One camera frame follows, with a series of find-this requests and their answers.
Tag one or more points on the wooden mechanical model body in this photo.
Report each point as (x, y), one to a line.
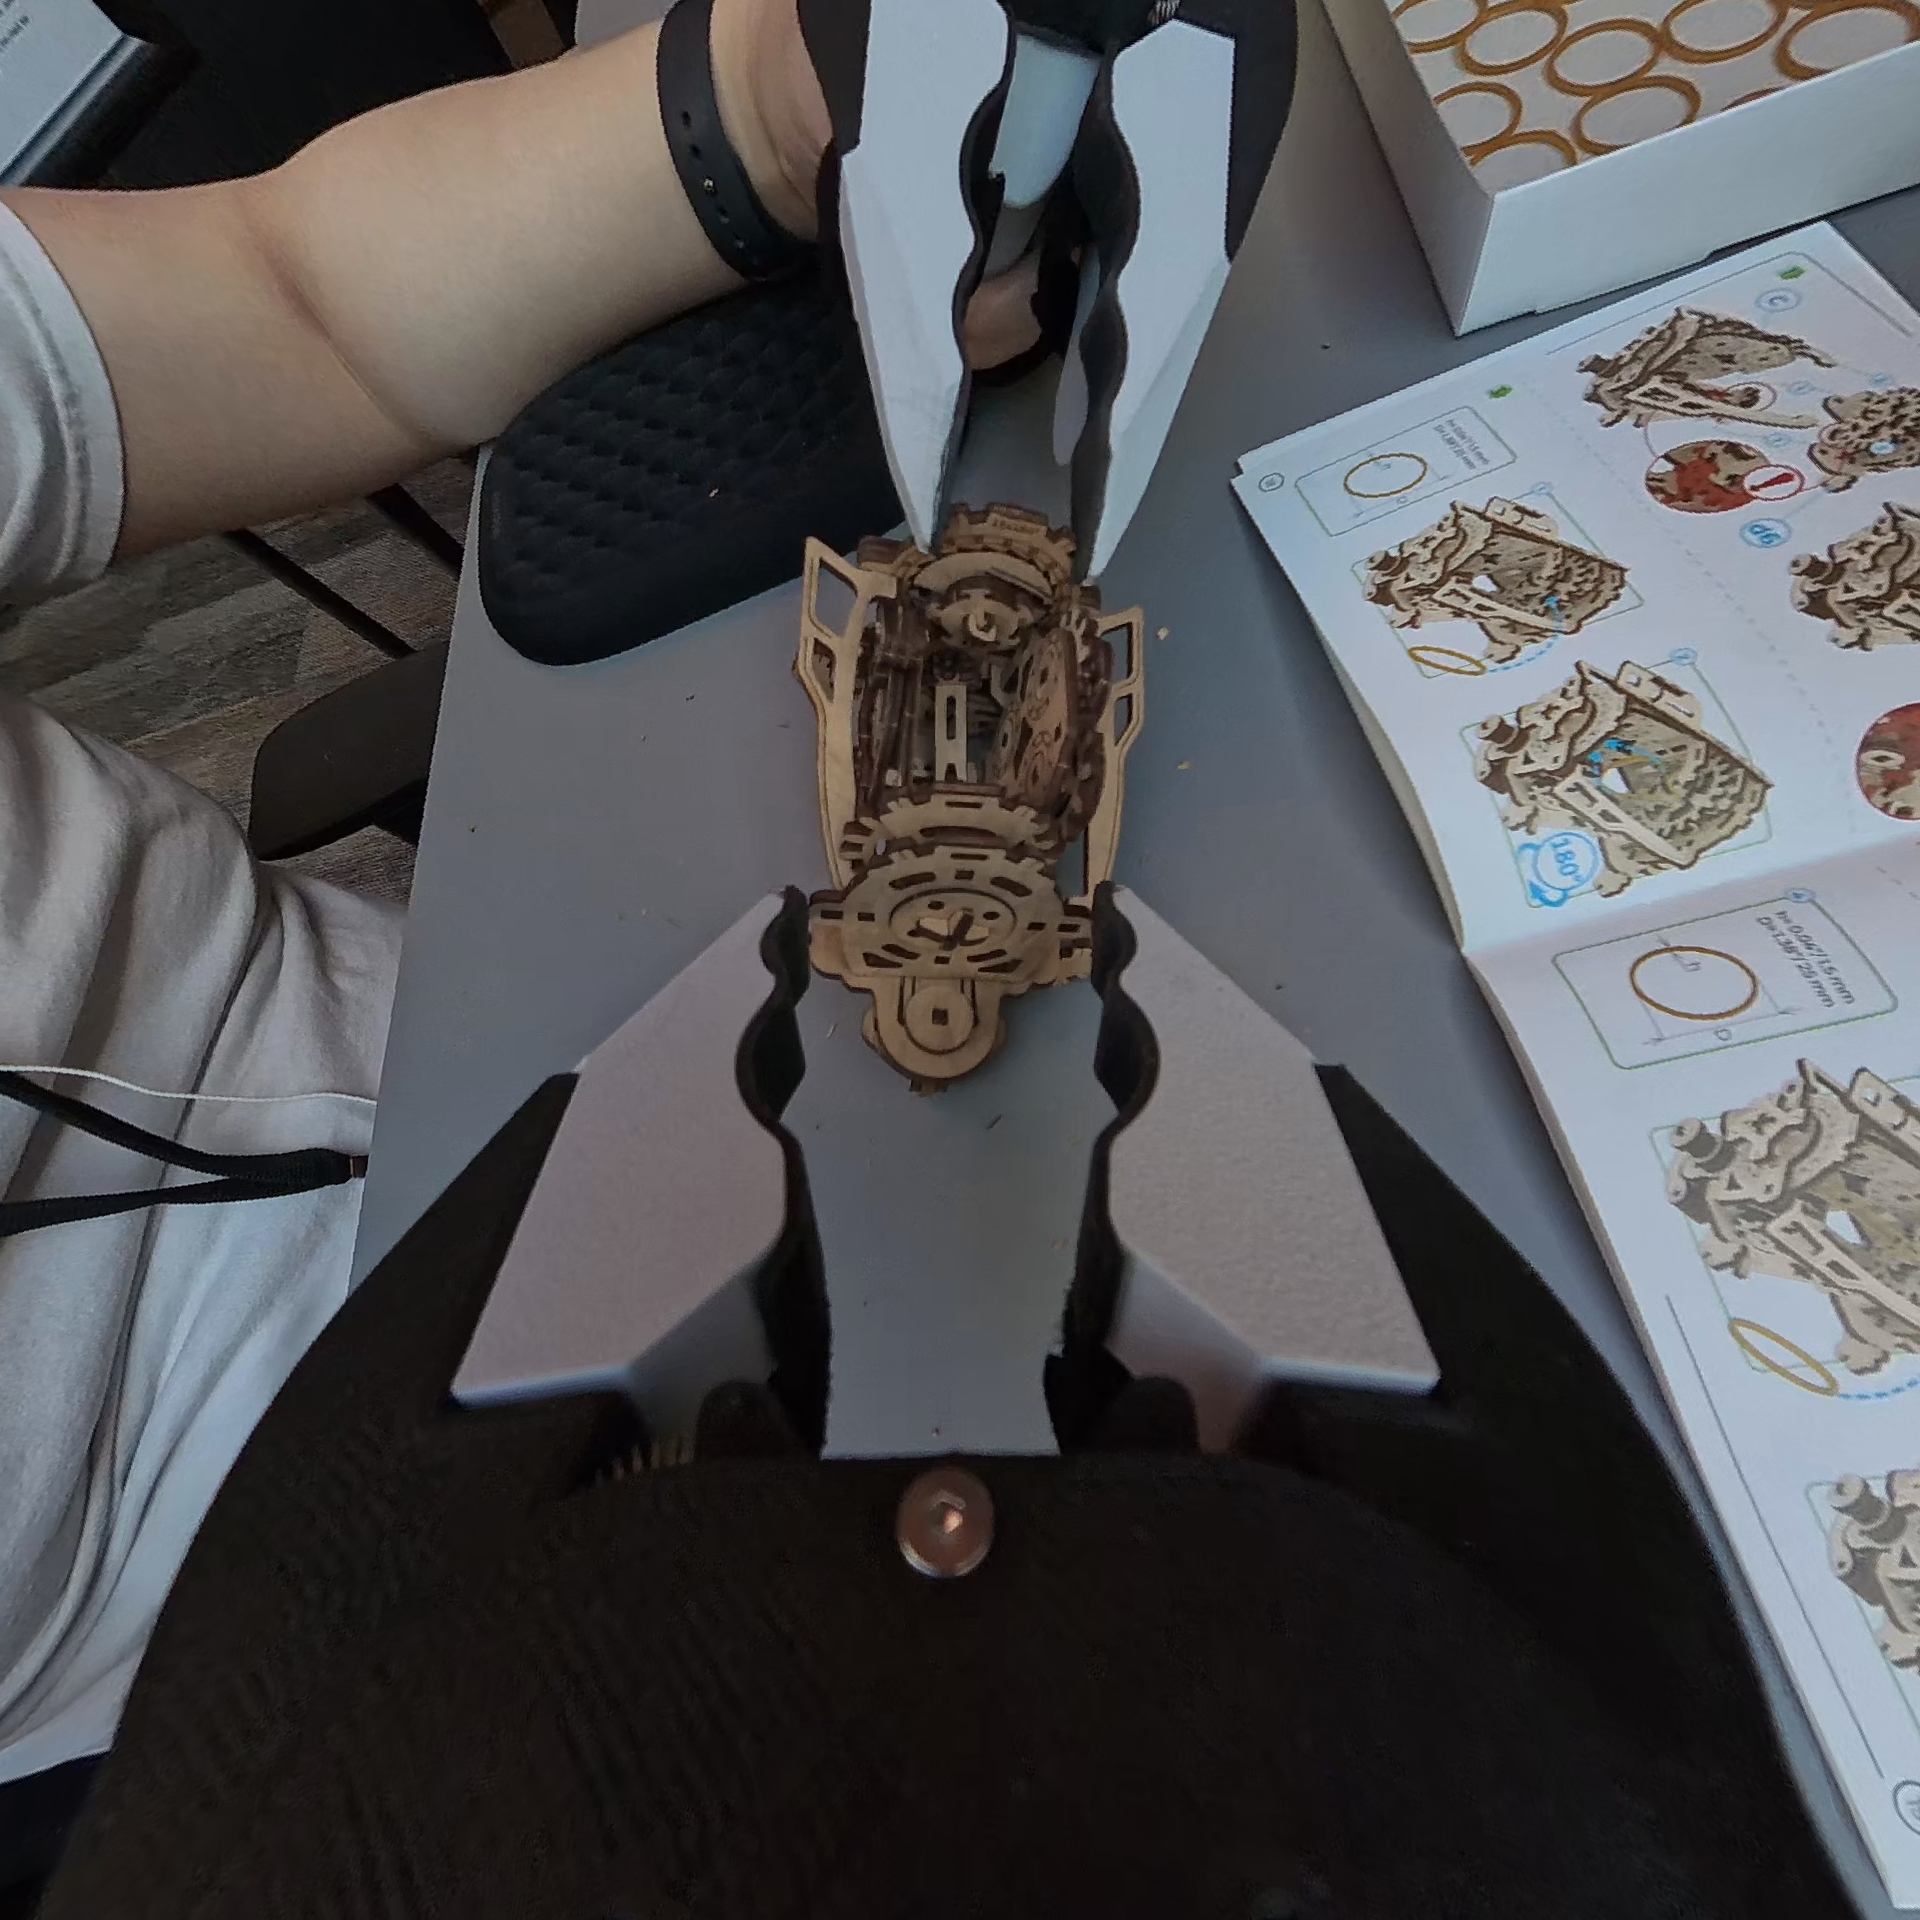
(960, 704)

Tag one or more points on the black mesh wrist rest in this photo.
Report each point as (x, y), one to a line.
(676, 480)

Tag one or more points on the black wrist band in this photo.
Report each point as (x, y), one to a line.
(706, 136)

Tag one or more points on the person's left forearm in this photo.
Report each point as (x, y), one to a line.
(375, 301)

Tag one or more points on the white cardboard box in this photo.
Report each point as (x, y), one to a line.
(1576, 224)

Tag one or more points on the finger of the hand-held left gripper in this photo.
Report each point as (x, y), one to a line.
(1178, 181)
(901, 224)

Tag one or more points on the person's left hand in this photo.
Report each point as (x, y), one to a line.
(780, 107)

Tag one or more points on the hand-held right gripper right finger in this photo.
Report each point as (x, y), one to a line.
(1260, 1200)

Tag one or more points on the wooden gear plate assembly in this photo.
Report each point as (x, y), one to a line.
(944, 931)

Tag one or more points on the group of tan rubber bands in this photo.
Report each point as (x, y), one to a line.
(1590, 68)

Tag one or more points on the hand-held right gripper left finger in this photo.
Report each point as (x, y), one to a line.
(645, 1200)

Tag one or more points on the person's white clothing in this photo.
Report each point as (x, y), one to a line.
(149, 974)

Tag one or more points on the open instruction booklet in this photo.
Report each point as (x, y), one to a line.
(1652, 902)

